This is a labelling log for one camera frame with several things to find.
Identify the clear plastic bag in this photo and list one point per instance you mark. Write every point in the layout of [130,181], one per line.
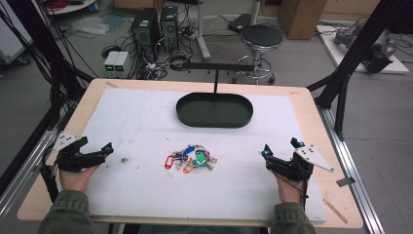
[91,25]

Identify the aluminium rail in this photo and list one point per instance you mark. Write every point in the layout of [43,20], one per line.
[354,182]
[26,175]

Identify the white desk leg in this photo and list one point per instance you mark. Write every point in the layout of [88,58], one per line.
[202,32]

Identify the black round stool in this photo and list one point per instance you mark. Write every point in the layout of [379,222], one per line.
[261,37]

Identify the grey tape piece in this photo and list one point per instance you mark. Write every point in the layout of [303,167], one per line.
[345,182]

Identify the white foam mat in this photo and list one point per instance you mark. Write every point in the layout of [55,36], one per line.
[136,117]

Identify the person's left hand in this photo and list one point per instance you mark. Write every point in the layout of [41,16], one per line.
[76,180]

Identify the small black computer tower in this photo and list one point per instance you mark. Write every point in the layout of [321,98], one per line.
[169,27]

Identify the black key rack oval tray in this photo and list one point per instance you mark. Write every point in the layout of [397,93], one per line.
[214,113]

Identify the person's right hand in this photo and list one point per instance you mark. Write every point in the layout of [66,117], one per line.
[288,190]

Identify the brown wooden cabinet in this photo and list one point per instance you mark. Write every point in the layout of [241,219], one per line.
[300,18]

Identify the grey bench power supply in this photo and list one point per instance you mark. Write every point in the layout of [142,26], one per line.
[121,63]
[110,63]

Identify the grey robot device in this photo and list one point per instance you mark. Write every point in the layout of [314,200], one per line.
[383,48]

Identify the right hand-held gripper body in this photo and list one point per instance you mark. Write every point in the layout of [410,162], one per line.
[292,167]

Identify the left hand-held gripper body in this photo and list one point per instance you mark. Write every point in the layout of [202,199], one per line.
[76,160]

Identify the large black computer tower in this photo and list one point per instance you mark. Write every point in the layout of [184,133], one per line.
[145,31]

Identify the white board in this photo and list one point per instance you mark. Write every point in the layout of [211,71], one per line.
[331,48]

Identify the flat black case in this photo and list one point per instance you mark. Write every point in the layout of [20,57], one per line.
[239,22]

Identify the thin wooden stick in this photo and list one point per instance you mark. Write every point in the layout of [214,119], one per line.
[335,210]

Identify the pile of colourful key tags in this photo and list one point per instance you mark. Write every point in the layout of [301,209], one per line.
[191,159]

